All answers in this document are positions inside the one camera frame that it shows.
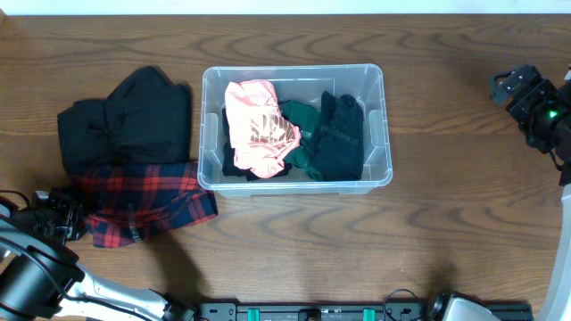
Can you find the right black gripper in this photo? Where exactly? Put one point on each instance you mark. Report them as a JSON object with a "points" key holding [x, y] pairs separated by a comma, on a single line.
{"points": [[548, 94]]}

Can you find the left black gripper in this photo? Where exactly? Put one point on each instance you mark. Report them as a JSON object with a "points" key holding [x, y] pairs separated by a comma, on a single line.
{"points": [[65, 216]]}

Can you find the red navy plaid shirt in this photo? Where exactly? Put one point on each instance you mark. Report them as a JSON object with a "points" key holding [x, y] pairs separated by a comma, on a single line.
{"points": [[128, 204]]}

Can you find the large black garment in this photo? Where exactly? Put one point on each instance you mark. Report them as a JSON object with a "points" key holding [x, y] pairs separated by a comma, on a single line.
{"points": [[146, 119]]}

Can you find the black taped garment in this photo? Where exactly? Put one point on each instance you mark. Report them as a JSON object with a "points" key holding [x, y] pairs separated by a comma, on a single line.
{"points": [[229, 169]]}

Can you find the dark navy garment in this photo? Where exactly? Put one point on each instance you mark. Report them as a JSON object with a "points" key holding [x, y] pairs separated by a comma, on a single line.
{"points": [[339, 143]]}

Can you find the pink printed t-shirt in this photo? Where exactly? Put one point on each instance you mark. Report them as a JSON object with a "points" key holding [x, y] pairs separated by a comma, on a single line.
{"points": [[259, 134]]}

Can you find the dark green taped garment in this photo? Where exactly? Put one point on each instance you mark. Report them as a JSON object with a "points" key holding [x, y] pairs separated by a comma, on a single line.
{"points": [[308, 120]]}

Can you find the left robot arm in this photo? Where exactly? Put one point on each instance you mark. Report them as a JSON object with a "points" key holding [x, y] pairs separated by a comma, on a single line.
{"points": [[44, 278]]}

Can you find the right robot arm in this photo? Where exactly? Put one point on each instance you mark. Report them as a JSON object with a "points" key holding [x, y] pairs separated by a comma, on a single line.
{"points": [[556, 304]]}

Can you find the clear plastic storage bin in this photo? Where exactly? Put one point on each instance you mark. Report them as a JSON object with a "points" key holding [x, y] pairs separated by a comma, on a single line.
{"points": [[303, 84]]}

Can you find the black mounting rail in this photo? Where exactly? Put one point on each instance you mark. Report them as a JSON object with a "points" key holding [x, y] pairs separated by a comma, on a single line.
{"points": [[357, 313]]}

